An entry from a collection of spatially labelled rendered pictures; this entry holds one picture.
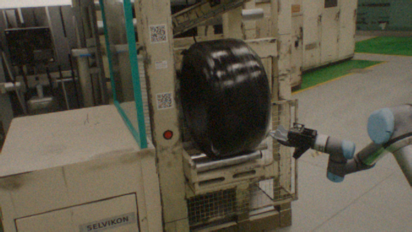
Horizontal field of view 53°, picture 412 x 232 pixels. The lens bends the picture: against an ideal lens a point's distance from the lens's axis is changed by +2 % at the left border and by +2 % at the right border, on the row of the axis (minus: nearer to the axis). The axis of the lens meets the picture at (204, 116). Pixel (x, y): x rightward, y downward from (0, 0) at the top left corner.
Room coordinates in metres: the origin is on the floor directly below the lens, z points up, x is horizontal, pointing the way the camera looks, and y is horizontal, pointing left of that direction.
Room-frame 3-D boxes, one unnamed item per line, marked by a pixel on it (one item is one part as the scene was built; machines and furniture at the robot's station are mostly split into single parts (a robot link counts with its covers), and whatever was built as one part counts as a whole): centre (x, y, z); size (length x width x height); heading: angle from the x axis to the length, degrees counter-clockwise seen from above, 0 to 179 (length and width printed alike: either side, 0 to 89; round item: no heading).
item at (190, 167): (1.83, 0.12, 0.90); 0.40 x 0.03 x 0.10; 19
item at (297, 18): (6.54, -1.17, 0.62); 0.91 x 0.58 x 1.25; 131
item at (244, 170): (1.75, -0.09, 0.84); 0.36 x 0.09 x 0.06; 109
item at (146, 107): (1.73, 0.26, 1.19); 0.05 x 0.04 x 0.48; 19
